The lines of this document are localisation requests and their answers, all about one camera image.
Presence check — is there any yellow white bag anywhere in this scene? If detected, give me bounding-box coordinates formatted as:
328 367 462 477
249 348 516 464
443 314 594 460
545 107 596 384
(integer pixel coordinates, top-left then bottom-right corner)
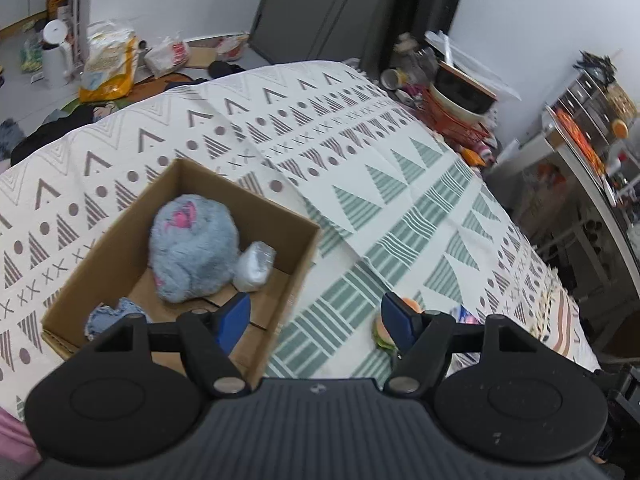
78 21 139 103

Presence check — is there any orange round toy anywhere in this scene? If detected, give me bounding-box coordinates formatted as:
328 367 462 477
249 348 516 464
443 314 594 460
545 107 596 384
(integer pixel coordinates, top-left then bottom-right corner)
611 118 629 140

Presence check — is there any brown cardboard box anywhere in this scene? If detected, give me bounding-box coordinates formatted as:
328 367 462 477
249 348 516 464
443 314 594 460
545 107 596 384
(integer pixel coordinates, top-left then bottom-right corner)
42 159 320 385

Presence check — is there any black cream bowl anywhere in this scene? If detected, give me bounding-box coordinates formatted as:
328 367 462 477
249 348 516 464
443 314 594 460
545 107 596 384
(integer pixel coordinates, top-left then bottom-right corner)
430 62 498 126

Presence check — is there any red plastic basket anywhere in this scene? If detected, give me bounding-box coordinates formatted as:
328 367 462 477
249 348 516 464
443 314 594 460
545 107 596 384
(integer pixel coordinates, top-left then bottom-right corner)
418 87 489 148

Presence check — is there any hamburger plush toy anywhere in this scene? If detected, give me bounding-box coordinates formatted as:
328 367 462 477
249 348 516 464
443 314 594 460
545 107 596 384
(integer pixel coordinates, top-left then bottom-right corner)
372 297 423 351

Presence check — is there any dark grey cabinet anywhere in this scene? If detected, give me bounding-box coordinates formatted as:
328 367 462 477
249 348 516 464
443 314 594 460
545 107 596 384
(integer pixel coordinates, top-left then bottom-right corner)
250 0 459 74

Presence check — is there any white red plastic bag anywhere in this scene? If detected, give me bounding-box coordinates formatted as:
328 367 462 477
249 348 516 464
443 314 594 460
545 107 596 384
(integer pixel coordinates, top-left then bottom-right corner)
143 37 190 78

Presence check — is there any patterned white green blanket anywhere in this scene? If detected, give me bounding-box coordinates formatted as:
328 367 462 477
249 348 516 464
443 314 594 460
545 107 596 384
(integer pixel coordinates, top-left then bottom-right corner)
1 61 599 417

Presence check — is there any blue tissue packet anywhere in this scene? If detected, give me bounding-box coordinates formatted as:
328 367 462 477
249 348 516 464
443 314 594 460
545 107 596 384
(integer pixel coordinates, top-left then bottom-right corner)
449 304 482 325

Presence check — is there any grey fluffy plush toy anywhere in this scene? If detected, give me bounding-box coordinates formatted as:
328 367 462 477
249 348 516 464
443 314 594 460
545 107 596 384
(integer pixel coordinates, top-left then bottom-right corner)
149 194 240 304

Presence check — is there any white desk with shelves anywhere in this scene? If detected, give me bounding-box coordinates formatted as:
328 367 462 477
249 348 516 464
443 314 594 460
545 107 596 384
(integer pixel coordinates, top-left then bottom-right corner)
484 104 640 311

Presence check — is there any white kettle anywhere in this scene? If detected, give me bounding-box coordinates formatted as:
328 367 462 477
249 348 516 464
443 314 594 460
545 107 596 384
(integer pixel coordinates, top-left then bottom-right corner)
42 20 74 89

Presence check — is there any clear plastic wrapped item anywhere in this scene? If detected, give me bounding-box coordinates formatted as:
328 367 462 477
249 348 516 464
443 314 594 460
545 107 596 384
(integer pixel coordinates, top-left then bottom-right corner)
232 240 277 292

